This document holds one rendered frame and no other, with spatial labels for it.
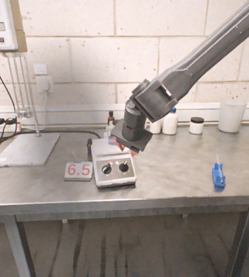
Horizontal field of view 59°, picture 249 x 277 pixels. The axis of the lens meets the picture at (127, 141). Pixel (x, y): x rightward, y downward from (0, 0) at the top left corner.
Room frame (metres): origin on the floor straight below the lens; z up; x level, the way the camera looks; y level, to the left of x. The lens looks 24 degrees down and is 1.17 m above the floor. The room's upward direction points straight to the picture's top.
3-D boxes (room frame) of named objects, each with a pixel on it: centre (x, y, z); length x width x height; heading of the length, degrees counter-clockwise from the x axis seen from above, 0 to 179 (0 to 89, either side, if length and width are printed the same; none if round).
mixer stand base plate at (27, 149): (0.87, 0.42, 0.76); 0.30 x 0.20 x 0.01; 4
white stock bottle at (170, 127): (1.06, -0.22, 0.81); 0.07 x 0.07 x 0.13
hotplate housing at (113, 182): (0.70, 0.06, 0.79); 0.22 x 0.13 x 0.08; 12
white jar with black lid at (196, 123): (1.07, -0.35, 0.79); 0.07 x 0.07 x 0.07
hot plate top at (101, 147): (0.72, 0.06, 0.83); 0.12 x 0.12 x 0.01; 12
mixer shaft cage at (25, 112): (0.88, 0.42, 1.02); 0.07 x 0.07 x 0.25
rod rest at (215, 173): (0.64, -0.31, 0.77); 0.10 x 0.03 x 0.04; 164
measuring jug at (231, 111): (1.12, -0.55, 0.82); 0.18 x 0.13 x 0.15; 151
